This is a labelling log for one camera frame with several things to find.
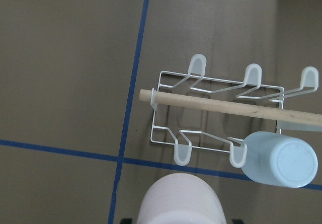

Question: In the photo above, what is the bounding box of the pink plastic cup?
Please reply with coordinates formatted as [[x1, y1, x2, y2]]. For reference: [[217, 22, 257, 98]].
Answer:
[[137, 173, 226, 223]]

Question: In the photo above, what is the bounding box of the white wire cup rack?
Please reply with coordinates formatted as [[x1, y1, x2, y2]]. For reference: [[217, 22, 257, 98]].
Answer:
[[138, 54, 322, 168]]

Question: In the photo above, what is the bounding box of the light blue plastic cup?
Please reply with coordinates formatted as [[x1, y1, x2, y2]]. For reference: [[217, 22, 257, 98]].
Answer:
[[241, 131, 318, 188]]

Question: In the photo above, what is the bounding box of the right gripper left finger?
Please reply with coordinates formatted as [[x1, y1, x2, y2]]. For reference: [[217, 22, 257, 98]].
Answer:
[[121, 218, 132, 224]]

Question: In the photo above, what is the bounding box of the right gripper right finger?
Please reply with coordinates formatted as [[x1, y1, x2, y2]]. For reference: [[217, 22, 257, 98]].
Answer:
[[232, 219, 244, 224]]

